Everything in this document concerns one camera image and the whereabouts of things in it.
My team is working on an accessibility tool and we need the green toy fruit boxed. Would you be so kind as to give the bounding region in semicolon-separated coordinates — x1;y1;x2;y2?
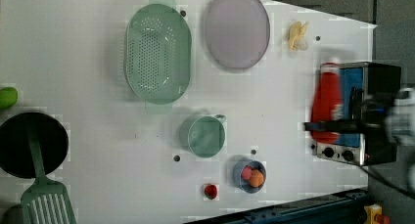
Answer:
0;87;19;110

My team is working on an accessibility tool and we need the green perforated colander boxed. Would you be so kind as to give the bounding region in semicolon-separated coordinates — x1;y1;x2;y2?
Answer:
123;0;192;111

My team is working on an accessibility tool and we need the black cable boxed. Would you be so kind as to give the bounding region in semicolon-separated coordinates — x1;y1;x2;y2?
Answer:
360;163;415;199

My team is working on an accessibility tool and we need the blue small bowl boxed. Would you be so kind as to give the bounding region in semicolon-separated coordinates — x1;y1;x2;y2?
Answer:
233;159;266;194

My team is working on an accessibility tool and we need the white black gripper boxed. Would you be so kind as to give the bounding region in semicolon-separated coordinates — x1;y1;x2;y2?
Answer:
303;88;415;146

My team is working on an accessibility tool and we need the blue metal frame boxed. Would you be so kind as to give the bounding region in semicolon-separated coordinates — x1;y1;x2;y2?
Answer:
186;189;372;224

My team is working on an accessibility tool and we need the silver black toaster oven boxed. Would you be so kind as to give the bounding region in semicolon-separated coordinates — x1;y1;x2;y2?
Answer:
307;62;401;166

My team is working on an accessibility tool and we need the green slotted spatula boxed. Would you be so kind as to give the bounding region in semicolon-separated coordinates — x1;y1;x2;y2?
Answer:
21;120;77;224

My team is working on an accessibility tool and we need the red toy strawberry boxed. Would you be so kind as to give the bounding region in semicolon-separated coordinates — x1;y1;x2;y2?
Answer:
204;184;218;200

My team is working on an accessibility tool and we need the orange toy fruit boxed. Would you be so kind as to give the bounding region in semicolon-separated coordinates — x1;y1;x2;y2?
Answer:
249;169;264;188

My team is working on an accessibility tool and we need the green cup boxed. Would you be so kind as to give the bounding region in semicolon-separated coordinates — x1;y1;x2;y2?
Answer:
179;114;226;158

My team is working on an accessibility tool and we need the red plush ketchup bottle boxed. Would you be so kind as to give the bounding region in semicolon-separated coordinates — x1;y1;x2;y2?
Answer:
309;57;344;145

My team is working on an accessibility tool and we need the lavender round plate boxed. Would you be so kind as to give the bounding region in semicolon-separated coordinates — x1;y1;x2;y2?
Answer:
205;0;270;68

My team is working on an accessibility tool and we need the pink toy fruit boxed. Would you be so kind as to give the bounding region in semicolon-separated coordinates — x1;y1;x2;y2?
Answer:
241;166;253;180

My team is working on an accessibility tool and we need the peeled toy banana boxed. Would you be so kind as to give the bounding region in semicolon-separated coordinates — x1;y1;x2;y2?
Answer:
289;22;308;51

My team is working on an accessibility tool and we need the black frying pan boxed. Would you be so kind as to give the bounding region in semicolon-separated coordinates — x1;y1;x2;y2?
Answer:
0;112;69;179

